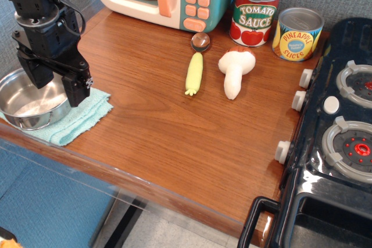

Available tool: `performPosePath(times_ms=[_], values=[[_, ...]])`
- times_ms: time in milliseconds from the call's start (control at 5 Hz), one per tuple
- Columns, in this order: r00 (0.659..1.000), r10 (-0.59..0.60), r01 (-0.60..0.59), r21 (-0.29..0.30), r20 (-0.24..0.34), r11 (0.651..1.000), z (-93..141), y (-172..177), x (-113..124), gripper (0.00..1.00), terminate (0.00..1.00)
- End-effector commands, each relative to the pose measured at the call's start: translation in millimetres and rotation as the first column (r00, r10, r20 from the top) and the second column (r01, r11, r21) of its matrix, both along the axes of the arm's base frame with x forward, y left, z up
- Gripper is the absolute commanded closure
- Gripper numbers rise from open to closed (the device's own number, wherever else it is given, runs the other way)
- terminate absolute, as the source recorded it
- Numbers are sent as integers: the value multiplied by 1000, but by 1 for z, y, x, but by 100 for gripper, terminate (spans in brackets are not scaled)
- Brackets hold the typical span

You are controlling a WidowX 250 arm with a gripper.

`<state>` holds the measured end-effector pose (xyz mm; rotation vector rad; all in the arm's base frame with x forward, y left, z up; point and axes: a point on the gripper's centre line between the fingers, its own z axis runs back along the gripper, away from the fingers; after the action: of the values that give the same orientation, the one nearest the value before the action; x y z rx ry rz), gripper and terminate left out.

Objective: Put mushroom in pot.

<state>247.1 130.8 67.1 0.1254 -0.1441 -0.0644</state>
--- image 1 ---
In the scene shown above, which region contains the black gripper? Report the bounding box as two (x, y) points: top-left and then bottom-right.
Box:
(13, 6), (92, 107)

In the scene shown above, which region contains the white plush mushroom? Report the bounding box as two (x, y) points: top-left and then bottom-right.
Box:
(218, 46), (256, 100)

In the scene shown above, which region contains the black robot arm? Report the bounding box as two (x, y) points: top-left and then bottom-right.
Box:
(10, 0), (92, 107)

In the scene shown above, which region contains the stainless steel pot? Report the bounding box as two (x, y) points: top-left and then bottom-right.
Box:
(1, 69), (71, 131)

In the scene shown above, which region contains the light blue folded cloth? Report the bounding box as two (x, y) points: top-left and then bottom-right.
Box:
(0, 88), (114, 147)

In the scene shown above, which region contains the orange object at corner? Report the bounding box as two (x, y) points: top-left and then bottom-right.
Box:
(0, 227), (23, 248)

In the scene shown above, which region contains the tomato sauce can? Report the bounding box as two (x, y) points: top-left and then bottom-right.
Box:
(230, 0), (280, 46)

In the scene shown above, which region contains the pineapple slices can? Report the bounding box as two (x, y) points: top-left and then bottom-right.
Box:
(272, 8), (324, 62)

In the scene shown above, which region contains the black toy stove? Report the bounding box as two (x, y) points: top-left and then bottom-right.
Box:
(238, 17), (371, 247)

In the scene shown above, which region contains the spoon with yellow handle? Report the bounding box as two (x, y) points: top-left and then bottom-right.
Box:
(185, 32), (210, 96)

